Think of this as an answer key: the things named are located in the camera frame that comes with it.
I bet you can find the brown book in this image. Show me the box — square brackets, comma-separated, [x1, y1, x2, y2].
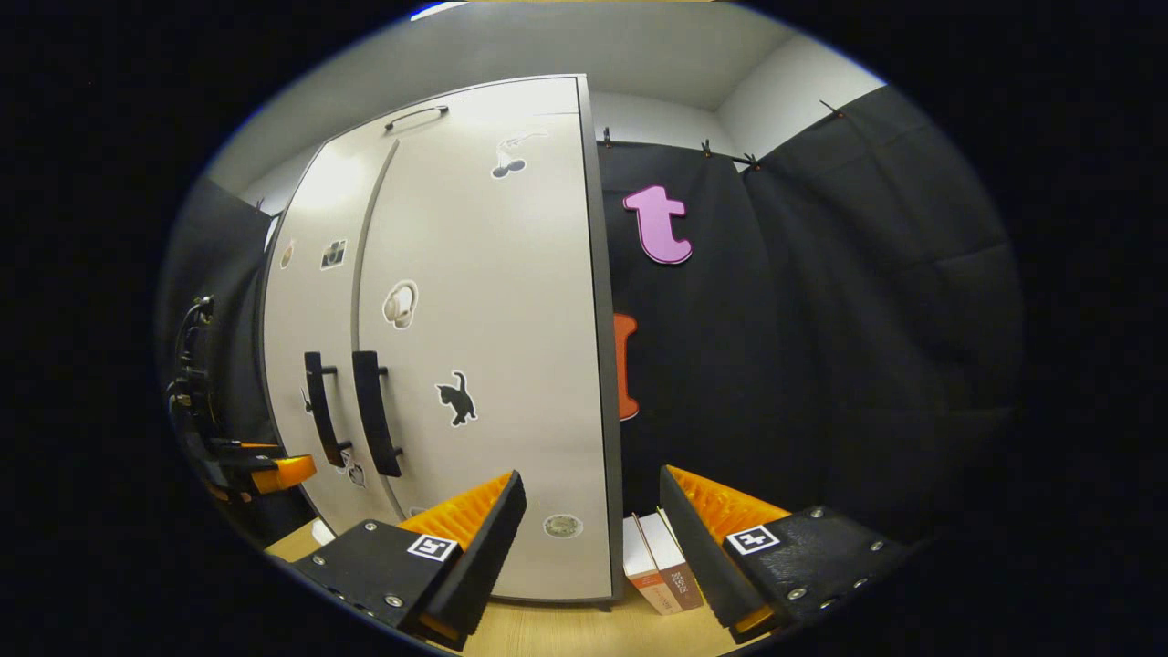
[636, 509, 705, 612]

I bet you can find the white orange book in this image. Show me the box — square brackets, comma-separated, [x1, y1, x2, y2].
[622, 516, 681, 617]

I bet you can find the white shoe cabinet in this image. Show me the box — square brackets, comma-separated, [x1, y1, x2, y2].
[258, 73, 626, 608]

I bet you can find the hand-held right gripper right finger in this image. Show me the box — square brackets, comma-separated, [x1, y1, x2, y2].
[659, 465, 913, 644]

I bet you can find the white cabinet drawer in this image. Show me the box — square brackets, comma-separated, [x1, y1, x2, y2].
[315, 76, 585, 151]

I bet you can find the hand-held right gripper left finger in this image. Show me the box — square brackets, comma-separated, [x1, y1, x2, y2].
[290, 471, 527, 651]

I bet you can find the white shoe cabinet door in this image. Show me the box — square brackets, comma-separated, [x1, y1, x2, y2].
[354, 78, 612, 603]
[260, 141, 402, 539]

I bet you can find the black drawer handle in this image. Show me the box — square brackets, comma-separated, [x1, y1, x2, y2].
[383, 105, 450, 131]

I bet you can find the black door handle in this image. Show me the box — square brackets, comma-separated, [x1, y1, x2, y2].
[352, 350, 403, 478]
[304, 351, 352, 468]

